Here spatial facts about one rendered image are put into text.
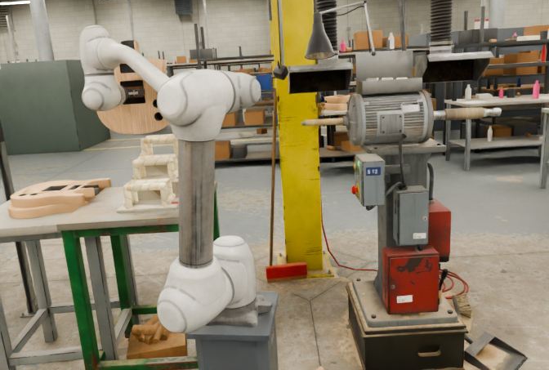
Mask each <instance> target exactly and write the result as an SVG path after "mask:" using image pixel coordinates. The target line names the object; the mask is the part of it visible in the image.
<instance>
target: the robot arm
mask: <svg viewBox="0 0 549 370"><path fill-rule="evenodd" d="M79 50H80V58H81V63H82V67H83V72H84V77H85V85H84V89H83V93H82V99H83V103H84V104H85V106H86V107H88V108H89V109H91V110H94V111H108V110H111V109H113V108H115V107H116V106H120V105H121V104H122V103H124V102H125V101H126V99H127V98H129V97H132V96H139V97H141V96H144V95H145V89H144V88H143V89H142V88H137V89H136V90H131V89H125V87H123V86H121V85H118V84H117V82H116V78H115V74H114V69H115V68H117V67H118V66H119V65H120V64H121V61H122V62H124V63H126V64H127V65H129V66H130V67H131V68H132V69H133V70H134V71H135V72H136V73H137V74H139V75H140V76H141V77H142V78H143V79H144V80H145V81H146V82H147V83H148V84H149V85H150V86H151V87H152V88H153V89H154V90H155V91H156V92H157V93H158V95H157V106H158V111H159V112H160V113H161V115H162V116H163V118H164V119H165V120H166V121H167V122H168V123H169V124H170V126H171V128H172V133H173V134H174V136H175V137H176V138H177V139H178V204H179V256H178V257H177V258H176V259H175V260H174V261H173V262H172V263H171V265H170V270H169V273H168V276H167V281H166V283H165V286H164V290H162V292H161V293H160V295H159V298H158V304H157V311H158V318H159V320H160V322H161V324H162V325H163V326H164V327H165V328H166V329H167V330H169V331H170V332H181V333H187V332H192V331H195V330H198V329H200V328H201V327H203V326H204V325H206V326H212V325H241V326H249V327H255V326H257V317H258V314H259V313H264V312H269V311H272V309H271V307H272V303H271V302H268V301H264V296H262V295H257V294H256V286H257V284H256V271H255V264H254V259H253V255H252V251H251V249H250V247H249V246H248V244H247V243H246V242H245V241H244V240H243V239H242V238H240V237H238V236H232V235H230V236H223V237H220V238H218V239H217V240H216V241H214V242H213V226H214V176H215V139H216V138H217V136H218V135H219V133H220V130H221V125H222V123H223V120H224V117H225V116H226V115H227V114H231V113H233V112H235V111H238V110H239V109H246V108H249V107H251V106H253V105H254V104H256V103H257V102H258V100H259V99H260V97H261V86H260V83H259V82H258V81H257V80H256V79H255V78H254V77H253V76H251V75H248V74H244V73H234V72H229V71H223V70H210V69H196V70H191V71H185V72H182V73H179V74H176V75H174V76H172V77H171V78H169V77H168V76H166V75H165V74H164V73H163V72H161V71H160V70H159V69H157V68H156V67H155V66H154V65H152V64H151V63H150V62H149V61H148V60H147V59H146V58H145V57H143V56H142V55H141V54H140V53H138V52H137V51H135V50H134V49H132V48H130V47H128V46H125V45H122V44H118V43H117V42H116V41H114V40H113V39H111V37H110V35H109V33H108V31H107V30H106V29H105V28H103V27H102V26H99V25H92V26H88V27H86V28H85V29H84V30H83V31H82V32H81V35H80V39H79Z"/></svg>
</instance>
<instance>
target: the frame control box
mask: <svg viewBox="0 0 549 370"><path fill-rule="evenodd" d="M355 156H356V162H355V188H358V189H359V192H355V196H356V197H357V199H358V200H359V202H360V203H361V205H362V206H363V207H366V210H368V211H370V210H372V209H373V208H375V207H376V206H384V205H385V197H386V196H387V195H388V194H389V193H390V192H391V191H392V190H393V189H394V188H395V187H397V186H399V187H398V188H399V190H404V189H403V186H402V183H401V182H397V183H395V184H394V185H392V186H391V187H390V188H389V189H388V190H387V191H386V192H385V161H384V160H383V159H382V158H381V157H379V156H378V155H377V154H356V155H355ZM358 161H360V167H359V165H358ZM358 168H359V174H358Z"/></svg>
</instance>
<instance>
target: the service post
mask: <svg viewBox="0 0 549 370"><path fill-rule="evenodd" d="M0 172H1V176H2V183H3V188H4V192H5V196H6V201H9V200H10V199H11V196H12V195H13V194H14V193H15V191H14V186H13V182H12V178H11V170H10V166H9V161H8V157H7V149H6V145H5V140H4V136H3V131H2V124H1V119H0ZM15 245H16V252H17V256H18V261H19V265H20V272H21V277H22V281H23V285H24V290H25V297H26V305H27V310H26V311H25V312H23V313H22V315H21V316H20V318H29V317H33V316H35V315H36V313H37V312H38V311H39V308H38V302H37V298H35V294H34V289H33V282H32V278H31V273H30V269H29V261H28V257H27V252H26V248H25V241H21V242H15Z"/></svg>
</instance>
